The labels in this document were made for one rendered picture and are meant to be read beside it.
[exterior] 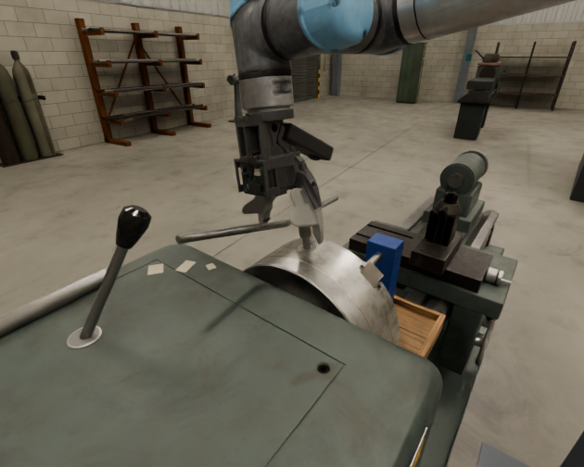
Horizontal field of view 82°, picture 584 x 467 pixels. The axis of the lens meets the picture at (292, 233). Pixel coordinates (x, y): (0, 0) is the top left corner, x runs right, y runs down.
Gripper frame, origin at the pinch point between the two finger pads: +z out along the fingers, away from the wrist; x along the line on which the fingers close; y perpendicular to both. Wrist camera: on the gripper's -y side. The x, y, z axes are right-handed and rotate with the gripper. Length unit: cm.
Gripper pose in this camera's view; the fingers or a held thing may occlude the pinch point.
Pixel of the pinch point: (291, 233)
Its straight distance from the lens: 58.0
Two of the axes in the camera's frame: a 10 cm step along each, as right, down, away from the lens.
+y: -7.0, 3.1, -6.4
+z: 0.9, 9.3, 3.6
